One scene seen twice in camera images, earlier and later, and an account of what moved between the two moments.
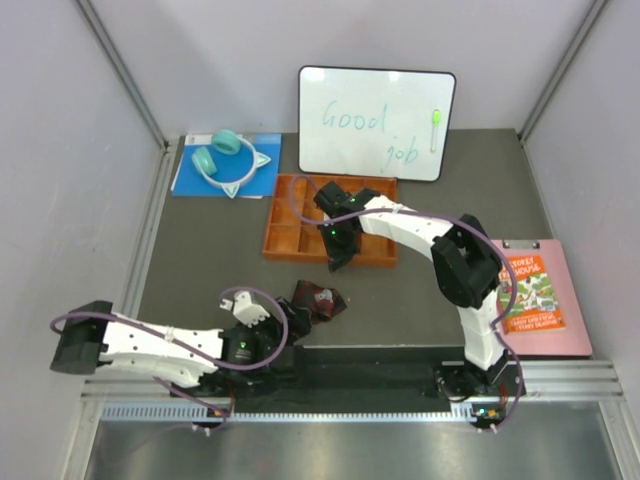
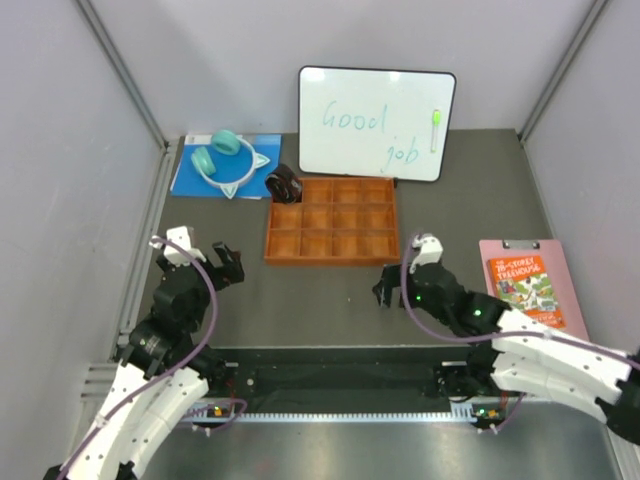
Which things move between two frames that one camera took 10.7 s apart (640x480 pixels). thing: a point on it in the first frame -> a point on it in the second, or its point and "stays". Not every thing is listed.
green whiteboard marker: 436,122 stays
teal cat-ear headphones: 205,159 stays
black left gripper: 298,320 -> 234,274
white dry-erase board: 375,123 stays
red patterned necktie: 321,303 -> 284,185
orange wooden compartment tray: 293,231 stays
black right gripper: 337,258 -> 390,280
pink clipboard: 575,340 stays
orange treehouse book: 535,308 stays
